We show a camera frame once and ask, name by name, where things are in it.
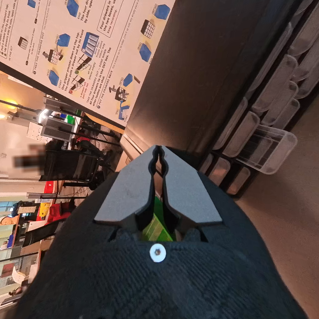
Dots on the clear plastic drawer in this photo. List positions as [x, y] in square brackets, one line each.
[274, 154]

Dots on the black drawer cabinet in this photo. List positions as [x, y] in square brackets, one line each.
[199, 74]

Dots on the white instruction poster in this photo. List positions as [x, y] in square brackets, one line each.
[74, 49]

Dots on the red cloth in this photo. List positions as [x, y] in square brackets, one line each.
[59, 213]

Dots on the plywood backing board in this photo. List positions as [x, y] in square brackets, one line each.
[107, 122]

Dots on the red crate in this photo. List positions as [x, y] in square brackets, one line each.
[51, 187]

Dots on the yellow crate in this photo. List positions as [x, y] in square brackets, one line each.
[44, 209]

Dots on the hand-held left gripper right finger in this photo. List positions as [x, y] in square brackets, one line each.
[189, 199]

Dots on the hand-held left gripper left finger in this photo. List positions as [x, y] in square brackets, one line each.
[127, 196]

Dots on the grey monitor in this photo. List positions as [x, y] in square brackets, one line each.
[57, 129]

